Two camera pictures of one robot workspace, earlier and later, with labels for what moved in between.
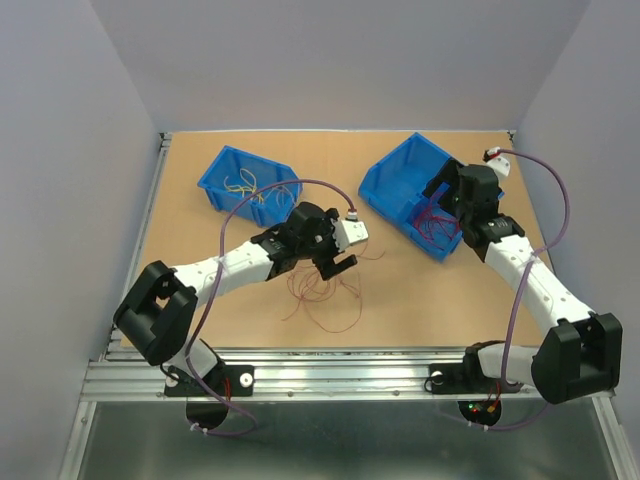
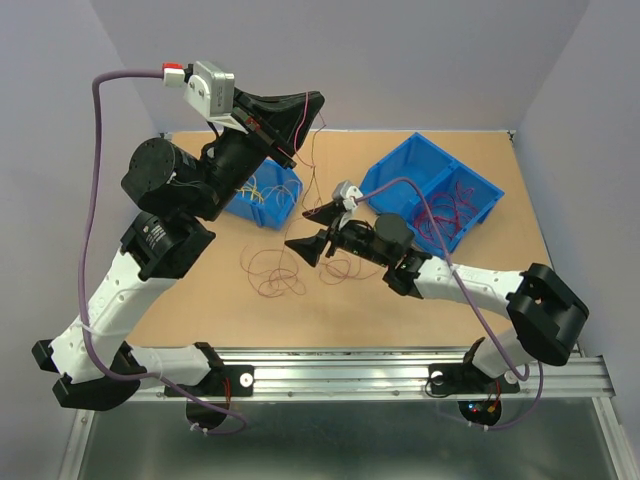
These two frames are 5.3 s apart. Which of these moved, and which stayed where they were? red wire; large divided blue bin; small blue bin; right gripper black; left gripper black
Moved: right gripper black; left gripper black
Stayed: small blue bin; large divided blue bin; red wire
